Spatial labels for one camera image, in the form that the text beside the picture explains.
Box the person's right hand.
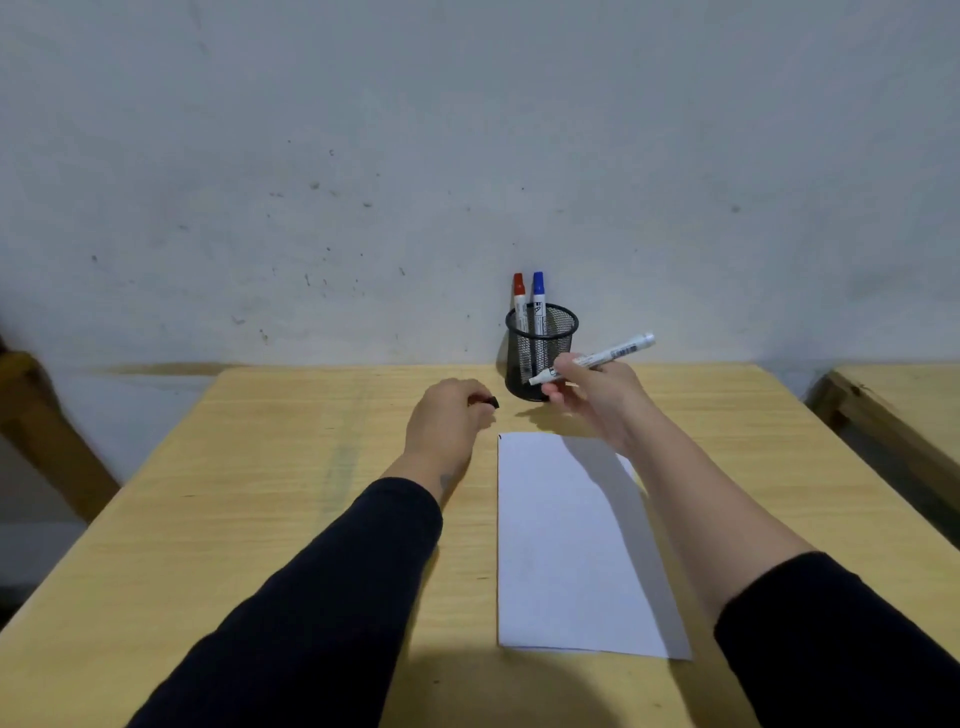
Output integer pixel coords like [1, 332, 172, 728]
[540, 352, 655, 460]

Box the person's left hand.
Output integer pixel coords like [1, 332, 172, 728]
[382, 378, 498, 505]

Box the black marker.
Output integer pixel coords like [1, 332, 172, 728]
[527, 332, 658, 388]

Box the black mesh pen holder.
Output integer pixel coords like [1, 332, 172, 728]
[503, 302, 580, 404]

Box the blue marker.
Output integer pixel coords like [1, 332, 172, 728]
[530, 271, 549, 378]

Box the red marker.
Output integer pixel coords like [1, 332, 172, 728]
[512, 272, 531, 378]

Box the white paper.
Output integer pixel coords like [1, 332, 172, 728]
[496, 431, 693, 662]

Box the person's left forearm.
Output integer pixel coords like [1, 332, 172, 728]
[127, 468, 445, 728]

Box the person's right forearm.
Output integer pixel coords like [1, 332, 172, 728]
[620, 410, 960, 728]

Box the light wooden side table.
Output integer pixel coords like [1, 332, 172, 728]
[806, 363, 960, 520]

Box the brown wooden side table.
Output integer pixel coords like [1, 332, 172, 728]
[0, 348, 121, 525]

